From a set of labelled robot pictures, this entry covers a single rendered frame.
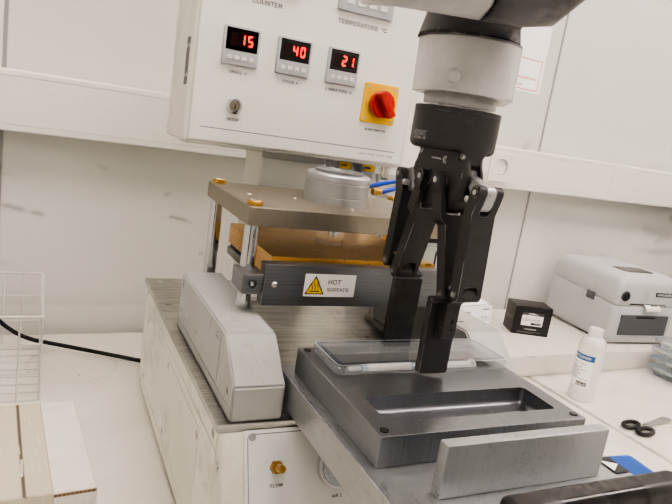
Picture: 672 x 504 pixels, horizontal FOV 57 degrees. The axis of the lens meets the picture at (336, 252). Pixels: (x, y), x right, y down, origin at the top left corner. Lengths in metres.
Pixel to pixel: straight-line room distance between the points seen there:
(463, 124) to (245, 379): 0.29
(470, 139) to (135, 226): 0.83
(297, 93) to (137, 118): 0.39
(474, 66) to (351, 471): 0.32
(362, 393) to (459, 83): 0.26
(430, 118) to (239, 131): 0.37
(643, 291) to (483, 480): 1.20
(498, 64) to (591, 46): 1.24
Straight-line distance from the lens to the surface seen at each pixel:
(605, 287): 1.60
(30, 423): 0.77
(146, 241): 1.24
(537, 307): 1.49
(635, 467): 1.13
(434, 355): 0.56
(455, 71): 0.51
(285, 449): 0.60
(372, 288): 0.69
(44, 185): 1.21
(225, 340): 0.59
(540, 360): 1.38
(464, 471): 0.45
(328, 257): 0.68
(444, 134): 0.53
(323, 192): 0.72
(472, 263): 0.52
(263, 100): 0.85
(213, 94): 0.83
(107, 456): 0.88
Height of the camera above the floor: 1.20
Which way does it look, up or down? 12 degrees down
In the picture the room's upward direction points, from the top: 9 degrees clockwise
